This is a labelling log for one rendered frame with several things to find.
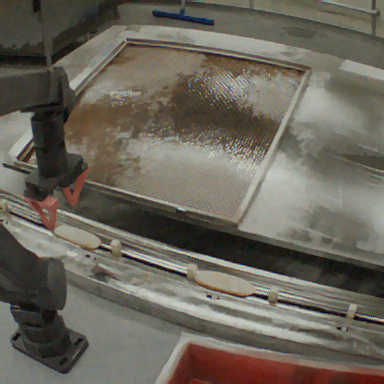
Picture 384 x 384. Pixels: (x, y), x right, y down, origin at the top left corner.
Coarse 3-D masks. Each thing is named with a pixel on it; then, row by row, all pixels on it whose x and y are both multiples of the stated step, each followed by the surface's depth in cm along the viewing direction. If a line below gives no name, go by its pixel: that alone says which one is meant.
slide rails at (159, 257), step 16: (16, 208) 108; (32, 208) 108; (32, 224) 104; (64, 224) 104; (112, 256) 97; (144, 256) 97; (160, 256) 97; (160, 272) 94; (224, 272) 94; (208, 288) 91; (256, 288) 90; (288, 288) 90; (272, 304) 87; (320, 304) 86; (336, 304) 86; (352, 304) 85; (336, 320) 83; (352, 320) 82
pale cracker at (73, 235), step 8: (56, 232) 101; (64, 232) 101; (72, 232) 101; (80, 232) 101; (64, 240) 100; (72, 240) 99; (80, 240) 99; (88, 240) 99; (96, 240) 99; (88, 248) 99
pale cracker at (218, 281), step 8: (200, 272) 93; (208, 272) 93; (216, 272) 92; (200, 280) 91; (208, 280) 91; (216, 280) 91; (224, 280) 91; (232, 280) 91; (240, 280) 90; (216, 288) 90; (224, 288) 90; (232, 288) 89; (240, 288) 89; (248, 288) 89
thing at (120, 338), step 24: (72, 288) 95; (0, 312) 89; (72, 312) 90; (96, 312) 90; (120, 312) 91; (0, 336) 84; (96, 336) 86; (120, 336) 86; (144, 336) 86; (168, 336) 86; (216, 336) 86; (0, 360) 80; (24, 360) 81; (96, 360) 82; (120, 360) 82; (144, 360) 82
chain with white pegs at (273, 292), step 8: (0, 208) 110; (8, 208) 108; (40, 224) 106; (56, 224) 103; (112, 240) 97; (104, 248) 100; (112, 248) 97; (120, 248) 98; (120, 256) 99; (128, 256) 99; (152, 264) 97; (192, 264) 93; (176, 272) 95; (192, 272) 92; (272, 288) 87; (256, 296) 90; (264, 296) 90; (272, 296) 87; (288, 304) 88; (296, 304) 88; (328, 312) 86; (352, 312) 82; (360, 320) 84; (368, 320) 83
